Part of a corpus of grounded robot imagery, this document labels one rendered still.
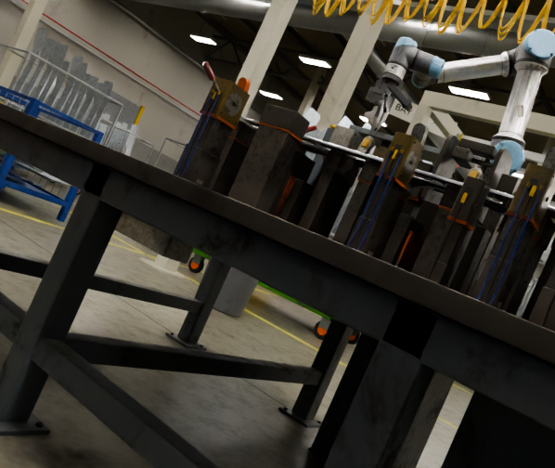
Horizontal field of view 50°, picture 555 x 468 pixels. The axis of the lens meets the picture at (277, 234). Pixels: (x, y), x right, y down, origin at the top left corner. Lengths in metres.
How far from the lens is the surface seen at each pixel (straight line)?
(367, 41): 10.17
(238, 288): 4.64
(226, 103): 1.92
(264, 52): 5.81
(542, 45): 2.39
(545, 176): 1.42
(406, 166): 1.57
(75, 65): 11.04
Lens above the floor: 0.66
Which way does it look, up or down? 1 degrees up
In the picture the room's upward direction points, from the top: 24 degrees clockwise
